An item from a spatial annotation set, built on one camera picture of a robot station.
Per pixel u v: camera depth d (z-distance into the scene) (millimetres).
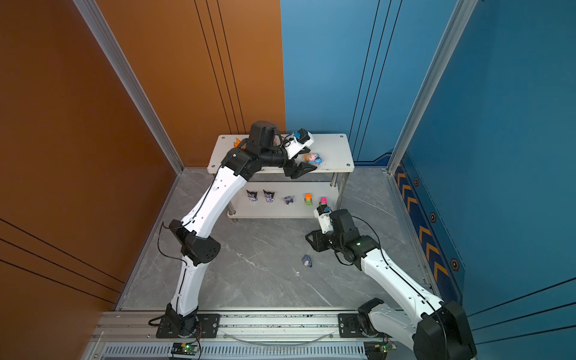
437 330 382
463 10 696
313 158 718
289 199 958
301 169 654
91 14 698
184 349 709
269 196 944
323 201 961
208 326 729
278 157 633
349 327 725
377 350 699
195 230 512
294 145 621
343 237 608
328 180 1096
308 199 966
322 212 716
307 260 866
